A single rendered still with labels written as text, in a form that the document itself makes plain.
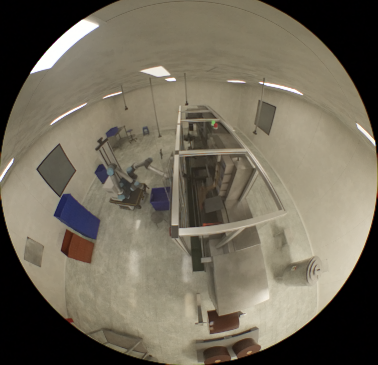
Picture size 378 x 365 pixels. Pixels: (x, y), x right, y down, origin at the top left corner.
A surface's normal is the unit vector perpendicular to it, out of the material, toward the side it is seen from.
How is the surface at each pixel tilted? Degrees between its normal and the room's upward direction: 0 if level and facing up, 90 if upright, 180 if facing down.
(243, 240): 0
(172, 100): 90
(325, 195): 90
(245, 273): 0
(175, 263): 0
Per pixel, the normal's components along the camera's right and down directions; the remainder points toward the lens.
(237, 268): -0.05, -0.69
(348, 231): -1.00, 0.07
